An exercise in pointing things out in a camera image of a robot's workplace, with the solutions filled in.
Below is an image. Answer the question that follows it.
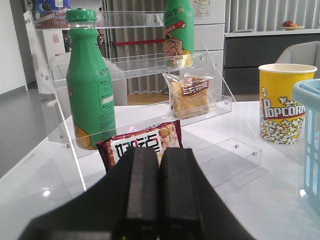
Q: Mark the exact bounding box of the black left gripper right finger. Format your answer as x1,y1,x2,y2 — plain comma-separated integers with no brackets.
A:
159,148,253,240

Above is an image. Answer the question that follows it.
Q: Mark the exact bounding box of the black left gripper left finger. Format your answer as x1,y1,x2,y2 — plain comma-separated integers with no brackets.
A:
19,147,158,240

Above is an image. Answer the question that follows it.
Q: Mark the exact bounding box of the packaged bread slice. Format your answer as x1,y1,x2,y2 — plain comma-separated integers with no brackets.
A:
162,73,216,120

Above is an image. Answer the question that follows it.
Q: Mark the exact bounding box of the light blue plastic basket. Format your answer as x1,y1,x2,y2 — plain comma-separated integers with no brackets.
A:
292,78,320,214

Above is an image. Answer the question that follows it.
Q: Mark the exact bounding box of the brown cracker snack bag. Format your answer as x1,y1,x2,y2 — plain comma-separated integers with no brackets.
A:
96,120,183,171

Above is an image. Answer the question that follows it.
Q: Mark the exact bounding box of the green bottle with cap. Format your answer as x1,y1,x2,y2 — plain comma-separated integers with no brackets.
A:
66,8,116,150

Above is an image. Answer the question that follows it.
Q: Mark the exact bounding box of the clear acrylic display shelf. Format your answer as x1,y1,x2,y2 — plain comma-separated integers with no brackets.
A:
23,10,263,192

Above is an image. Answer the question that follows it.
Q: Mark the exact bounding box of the dark grey counter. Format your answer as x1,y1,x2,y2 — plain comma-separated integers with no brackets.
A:
223,29,320,95

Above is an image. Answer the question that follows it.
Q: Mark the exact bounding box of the white cabinet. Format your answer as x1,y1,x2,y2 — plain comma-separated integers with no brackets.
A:
191,0,226,95

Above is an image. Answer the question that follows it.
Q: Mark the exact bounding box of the green cartoon bottle on shelf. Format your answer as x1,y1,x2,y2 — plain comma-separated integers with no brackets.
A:
163,0,194,68

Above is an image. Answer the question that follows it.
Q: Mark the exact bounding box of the grey armchair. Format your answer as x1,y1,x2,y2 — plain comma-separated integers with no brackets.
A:
276,41,320,79

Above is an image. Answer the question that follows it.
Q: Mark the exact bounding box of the blue snack box top shelf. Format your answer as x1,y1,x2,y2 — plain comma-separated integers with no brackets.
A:
32,0,71,29

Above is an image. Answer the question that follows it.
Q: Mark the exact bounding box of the fruit plate on counter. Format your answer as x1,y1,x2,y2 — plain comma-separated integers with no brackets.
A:
281,20,305,31

